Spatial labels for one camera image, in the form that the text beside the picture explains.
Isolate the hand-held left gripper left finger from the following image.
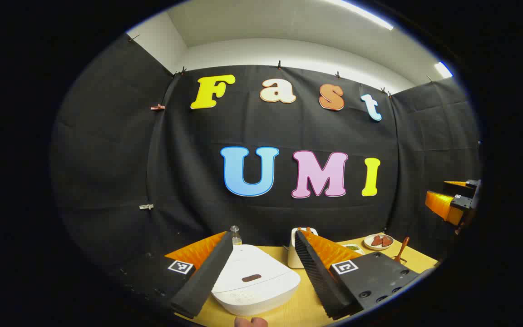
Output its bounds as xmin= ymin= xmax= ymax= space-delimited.
xmin=116 ymin=231 xmax=235 ymax=319

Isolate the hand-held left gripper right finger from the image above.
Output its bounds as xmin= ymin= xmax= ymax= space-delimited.
xmin=294 ymin=229 xmax=423 ymax=320

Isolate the white rice cooker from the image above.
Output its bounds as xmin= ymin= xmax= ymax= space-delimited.
xmin=211 ymin=244 xmax=301 ymax=317

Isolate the brown wooden spoon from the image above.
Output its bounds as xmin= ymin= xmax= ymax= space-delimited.
xmin=393 ymin=236 xmax=410 ymax=264

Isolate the white toaster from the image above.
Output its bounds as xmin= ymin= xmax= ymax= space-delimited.
xmin=287 ymin=227 xmax=319 ymax=269

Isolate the round white plate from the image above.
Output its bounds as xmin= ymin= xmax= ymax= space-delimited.
xmin=364 ymin=234 xmax=395 ymax=251

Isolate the ceiling light strip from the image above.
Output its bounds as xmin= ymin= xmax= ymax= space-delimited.
xmin=434 ymin=61 xmax=454 ymax=79

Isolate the black backdrop cloth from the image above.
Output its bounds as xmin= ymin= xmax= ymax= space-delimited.
xmin=50 ymin=34 xmax=482 ymax=273

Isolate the row of black cloth clips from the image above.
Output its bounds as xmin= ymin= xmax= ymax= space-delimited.
xmin=128 ymin=34 xmax=432 ymax=98

